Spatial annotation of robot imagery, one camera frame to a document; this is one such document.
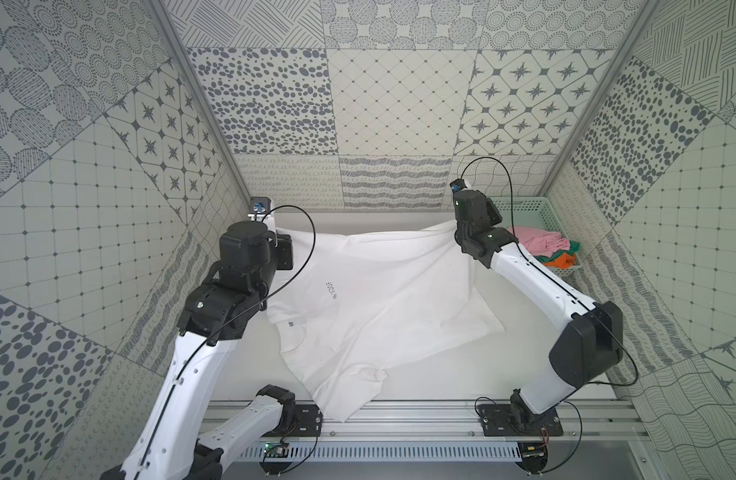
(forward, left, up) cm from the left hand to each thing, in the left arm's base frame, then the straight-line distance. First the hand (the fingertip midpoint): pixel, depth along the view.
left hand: (264, 227), depth 63 cm
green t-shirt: (+19, -88, -29) cm, 94 cm away
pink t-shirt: (+22, -79, -30) cm, 87 cm away
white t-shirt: (+2, -16, -38) cm, 42 cm away
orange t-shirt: (+14, -83, -29) cm, 89 cm away
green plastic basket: (+45, -87, -38) cm, 104 cm away
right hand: (+18, -55, -10) cm, 59 cm away
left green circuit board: (-35, 0, -42) cm, 55 cm away
